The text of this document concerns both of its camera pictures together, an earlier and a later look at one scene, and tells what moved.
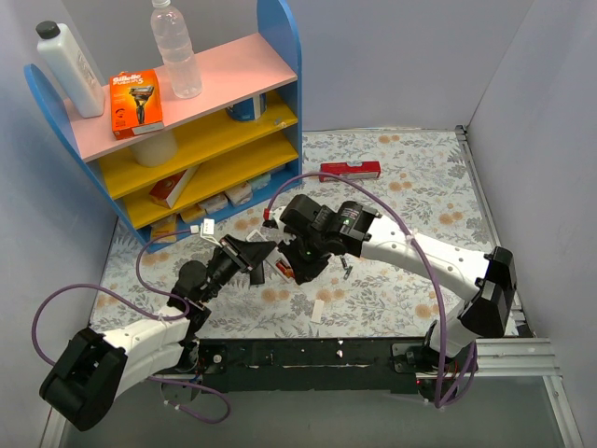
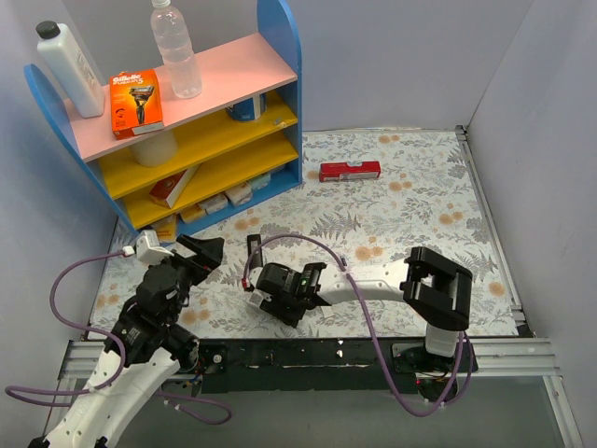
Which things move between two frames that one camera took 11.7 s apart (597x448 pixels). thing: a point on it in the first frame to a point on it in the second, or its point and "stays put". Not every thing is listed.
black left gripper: (234, 255) to (187, 257)
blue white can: (249, 109) stays put
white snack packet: (239, 194) stays put
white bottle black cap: (74, 74) stays put
